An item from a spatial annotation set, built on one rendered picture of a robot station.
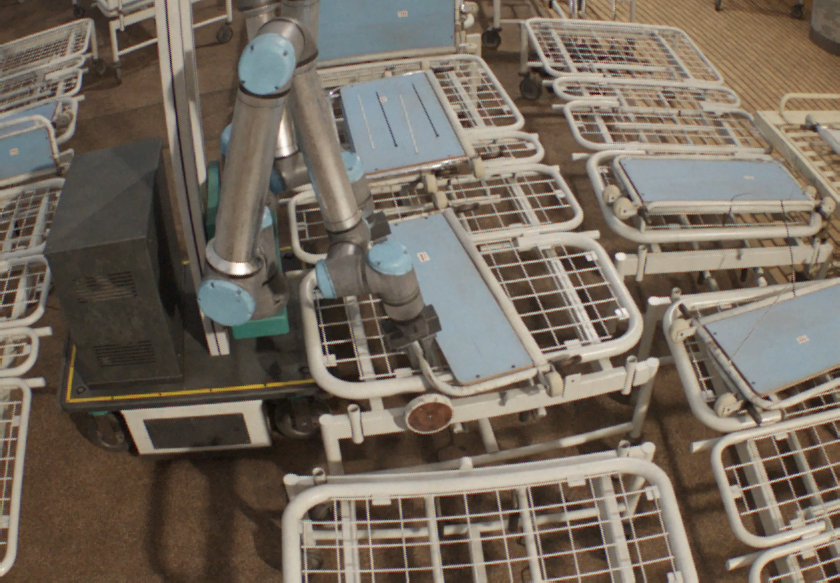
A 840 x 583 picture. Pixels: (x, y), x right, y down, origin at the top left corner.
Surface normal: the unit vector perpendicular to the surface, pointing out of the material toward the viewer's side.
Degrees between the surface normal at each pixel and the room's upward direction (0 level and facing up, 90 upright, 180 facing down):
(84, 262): 90
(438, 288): 1
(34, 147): 90
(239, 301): 95
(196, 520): 0
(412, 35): 90
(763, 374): 5
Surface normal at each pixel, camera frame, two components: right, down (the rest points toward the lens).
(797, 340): -0.04, -0.86
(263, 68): -0.03, 0.48
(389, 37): 0.21, 0.58
